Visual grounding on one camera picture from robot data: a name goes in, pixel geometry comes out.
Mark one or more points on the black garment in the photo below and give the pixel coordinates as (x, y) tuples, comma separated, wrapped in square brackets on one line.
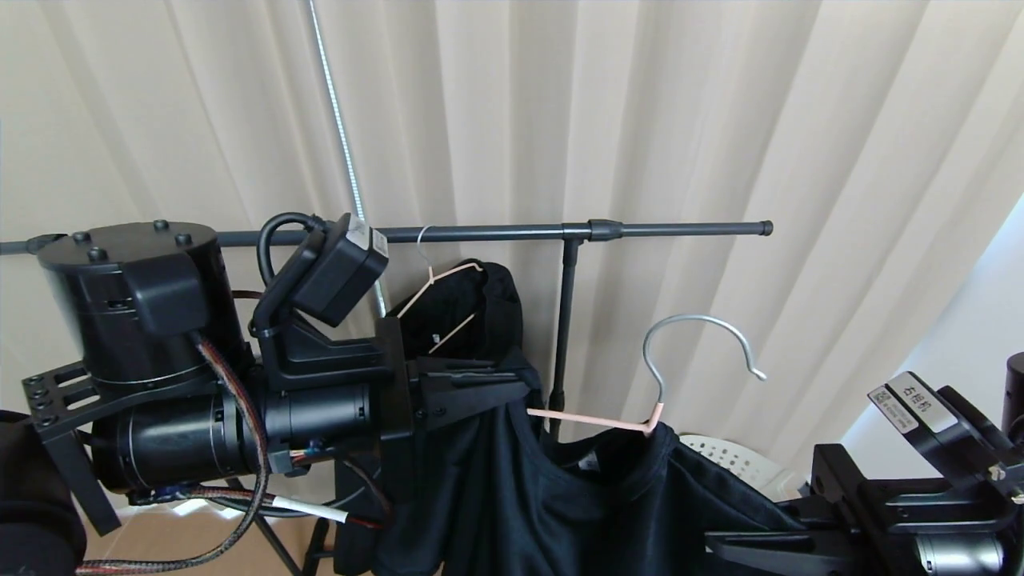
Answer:
[(520, 512)]

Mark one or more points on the pink clothes hanger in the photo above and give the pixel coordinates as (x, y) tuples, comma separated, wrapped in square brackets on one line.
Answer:
[(660, 412), (432, 278)]

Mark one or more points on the black clothes rack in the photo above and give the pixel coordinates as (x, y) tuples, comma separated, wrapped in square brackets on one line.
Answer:
[(680, 230)]

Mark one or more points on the beige curtain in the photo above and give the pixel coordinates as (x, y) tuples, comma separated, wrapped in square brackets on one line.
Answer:
[(720, 96)]

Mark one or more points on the white laundry basket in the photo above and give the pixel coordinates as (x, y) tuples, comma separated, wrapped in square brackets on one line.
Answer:
[(736, 460)]

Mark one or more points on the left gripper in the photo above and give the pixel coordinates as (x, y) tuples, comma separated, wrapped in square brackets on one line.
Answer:
[(320, 416)]

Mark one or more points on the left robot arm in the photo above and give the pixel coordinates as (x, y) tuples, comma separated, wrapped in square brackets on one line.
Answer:
[(144, 320)]

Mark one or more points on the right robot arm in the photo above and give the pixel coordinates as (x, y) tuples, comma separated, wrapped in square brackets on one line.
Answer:
[(1014, 400)]

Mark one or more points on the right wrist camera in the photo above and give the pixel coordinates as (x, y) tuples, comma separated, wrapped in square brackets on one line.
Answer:
[(920, 408)]

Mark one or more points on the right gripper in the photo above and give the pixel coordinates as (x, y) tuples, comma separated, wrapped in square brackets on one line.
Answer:
[(920, 528)]

